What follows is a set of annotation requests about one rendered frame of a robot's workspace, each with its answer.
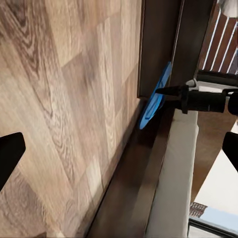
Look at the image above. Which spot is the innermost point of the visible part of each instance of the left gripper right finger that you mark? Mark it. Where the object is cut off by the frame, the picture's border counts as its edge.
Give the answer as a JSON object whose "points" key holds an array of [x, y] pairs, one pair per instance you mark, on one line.
{"points": [[230, 148]]}

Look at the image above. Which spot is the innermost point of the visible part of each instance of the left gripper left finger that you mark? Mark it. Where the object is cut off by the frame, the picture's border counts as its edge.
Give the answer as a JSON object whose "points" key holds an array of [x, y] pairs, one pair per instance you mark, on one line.
{"points": [[12, 147]]}

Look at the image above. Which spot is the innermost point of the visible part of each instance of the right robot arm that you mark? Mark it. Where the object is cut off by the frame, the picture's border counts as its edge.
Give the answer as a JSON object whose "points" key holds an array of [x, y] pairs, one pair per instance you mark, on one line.
{"points": [[194, 100]]}

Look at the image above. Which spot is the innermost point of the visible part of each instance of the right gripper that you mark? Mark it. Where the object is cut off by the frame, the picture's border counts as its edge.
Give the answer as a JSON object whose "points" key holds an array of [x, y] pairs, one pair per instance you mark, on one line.
{"points": [[190, 100]]}

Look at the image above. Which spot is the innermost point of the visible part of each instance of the fixed window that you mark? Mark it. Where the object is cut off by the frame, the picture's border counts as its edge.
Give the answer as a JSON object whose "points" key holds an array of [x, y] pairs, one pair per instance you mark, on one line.
{"points": [[219, 62], [213, 220]]}

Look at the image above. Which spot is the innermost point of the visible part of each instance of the nightstand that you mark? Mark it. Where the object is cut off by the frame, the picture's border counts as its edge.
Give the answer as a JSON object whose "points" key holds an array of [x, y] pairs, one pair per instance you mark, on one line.
{"points": [[171, 31]]}

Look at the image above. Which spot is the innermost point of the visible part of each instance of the sandal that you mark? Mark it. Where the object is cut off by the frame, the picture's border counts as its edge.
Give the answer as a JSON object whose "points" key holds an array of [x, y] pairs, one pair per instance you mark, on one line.
{"points": [[156, 99]]}

